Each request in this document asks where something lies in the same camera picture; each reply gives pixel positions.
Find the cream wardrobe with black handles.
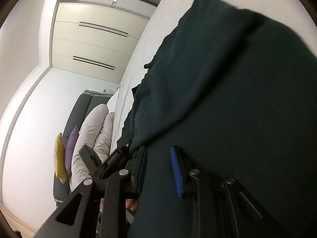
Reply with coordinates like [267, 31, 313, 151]
[52, 3, 148, 84]

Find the beige folded duvet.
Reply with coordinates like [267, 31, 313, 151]
[69, 104, 115, 191]

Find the dark green knit garment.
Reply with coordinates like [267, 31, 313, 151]
[118, 0, 316, 237]

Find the yellow cushion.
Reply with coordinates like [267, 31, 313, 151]
[54, 133, 68, 184]

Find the white pillow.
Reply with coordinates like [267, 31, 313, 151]
[106, 91, 119, 113]

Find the grey upholstered headboard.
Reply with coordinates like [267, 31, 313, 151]
[53, 90, 112, 207]

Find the person's hand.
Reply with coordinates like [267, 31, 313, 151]
[125, 199, 139, 212]

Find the purple cushion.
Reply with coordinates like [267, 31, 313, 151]
[64, 126, 79, 177]

